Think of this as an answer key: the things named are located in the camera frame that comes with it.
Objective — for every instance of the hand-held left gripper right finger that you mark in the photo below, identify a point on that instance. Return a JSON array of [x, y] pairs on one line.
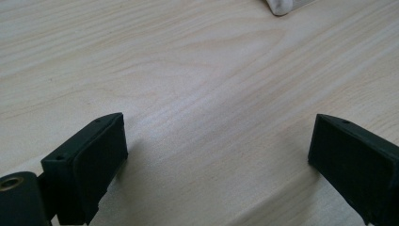
[[357, 157]]

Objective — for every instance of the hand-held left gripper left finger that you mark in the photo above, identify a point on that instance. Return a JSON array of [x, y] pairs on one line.
[[87, 163]]

